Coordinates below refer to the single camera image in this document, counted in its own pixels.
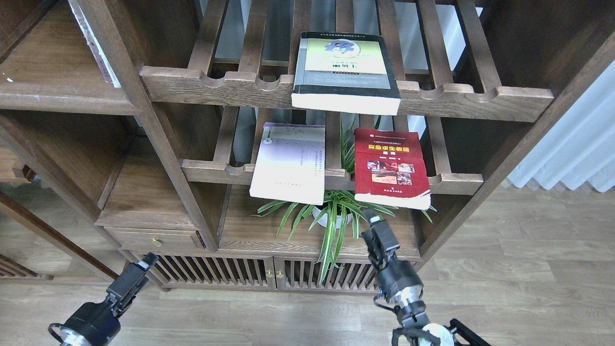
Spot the green black cover book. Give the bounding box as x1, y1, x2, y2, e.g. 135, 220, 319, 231
291, 32, 401, 116

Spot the brass drawer knob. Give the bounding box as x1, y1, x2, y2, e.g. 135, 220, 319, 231
151, 237, 162, 247

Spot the white curtain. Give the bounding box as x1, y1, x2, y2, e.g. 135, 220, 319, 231
506, 63, 615, 192

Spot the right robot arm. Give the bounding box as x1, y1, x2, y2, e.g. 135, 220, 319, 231
362, 208, 488, 346

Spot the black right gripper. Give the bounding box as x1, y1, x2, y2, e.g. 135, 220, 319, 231
363, 209, 423, 304

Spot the green spider plant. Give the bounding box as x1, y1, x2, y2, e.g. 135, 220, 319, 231
251, 117, 437, 285

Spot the white plant pot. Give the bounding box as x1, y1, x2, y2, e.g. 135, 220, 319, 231
312, 205, 353, 229

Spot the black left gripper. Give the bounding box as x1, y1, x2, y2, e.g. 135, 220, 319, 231
48, 252, 160, 346

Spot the red cover book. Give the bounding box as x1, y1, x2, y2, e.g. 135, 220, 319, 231
354, 128, 432, 210

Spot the dark wooden bookshelf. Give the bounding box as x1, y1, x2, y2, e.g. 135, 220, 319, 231
1, 0, 614, 294

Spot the white book spine upright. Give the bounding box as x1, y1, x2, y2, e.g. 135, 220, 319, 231
68, 0, 122, 88

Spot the pale purple white book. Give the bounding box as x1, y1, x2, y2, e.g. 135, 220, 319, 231
249, 122, 325, 205

